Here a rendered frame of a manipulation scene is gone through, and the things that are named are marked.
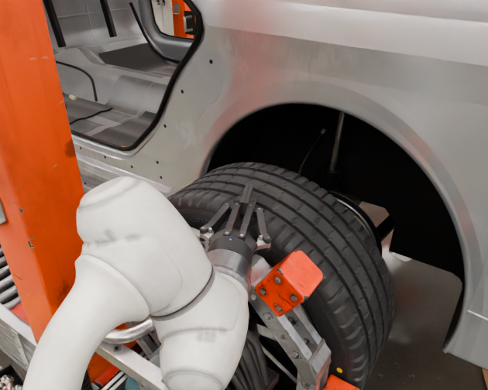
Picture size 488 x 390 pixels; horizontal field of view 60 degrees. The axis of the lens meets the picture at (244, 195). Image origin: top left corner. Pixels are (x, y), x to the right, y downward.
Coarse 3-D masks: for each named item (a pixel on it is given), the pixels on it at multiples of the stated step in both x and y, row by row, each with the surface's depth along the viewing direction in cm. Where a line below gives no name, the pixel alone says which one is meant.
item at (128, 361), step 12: (108, 348) 80; (120, 348) 80; (108, 360) 80; (120, 360) 77; (132, 360) 77; (144, 360) 77; (132, 372) 76; (144, 372) 75; (156, 372) 75; (144, 384) 75; (156, 384) 73
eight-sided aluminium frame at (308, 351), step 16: (256, 256) 81; (256, 272) 78; (256, 304) 78; (272, 320) 78; (288, 320) 78; (304, 320) 80; (144, 336) 112; (288, 336) 77; (304, 336) 81; (144, 352) 114; (288, 352) 79; (304, 352) 77; (320, 352) 79; (304, 368) 78; (320, 368) 78; (304, 384) 81; (320, 384) 84
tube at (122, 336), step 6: (150, 318) 82; (138, 324) 80; (144, 324) 80; (150, 324) 81; (114, 330) 79; (120, 330) 79; (126, 330) 79; (132, 330) 79; (138, 330) 79; (144, 330) 80; (150, 330) 81; (108, 336) 78; (114, 336) 78; (120, 336) 78; (126, 336) 78; (132, 336) 79; (138, 336) 79; (108, 342) 79; (114, 342) 78; (120, 342) 78; (126, 342) 79
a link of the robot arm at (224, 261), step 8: (208, 256) 64; (216, 256) 64; (224, 256) 64; (232, 256) 64; (240, 256) 65; (216, 264) 62; (224, 264) 62; (232, 264) 63; (240, 264) 63; (248, 264) 65; (224, 272) 61; (232, 272) 61; (240, 272) 62; (248, 272) 64; (240, 280) 61; (248, 280) 63; (248, 288) 62; (248, 296) 62
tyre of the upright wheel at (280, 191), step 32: (192, 192) 94; (224, 192) 91; (256, 192) 91; (288, 192) 92; (320, 192) 94; (192, 224) 93; (224, 224) 87; (288, 224) 85; (320, 224) 87; (352, 224) 92; (320, 256) 82; (352, 256) 87; (320, 288) 79; (352, 288) 84; (384, 288) 94; (320, 320) 83; (352, 320) 81; (384, 320) 93; (352, 352) 82; (352, 384) 85
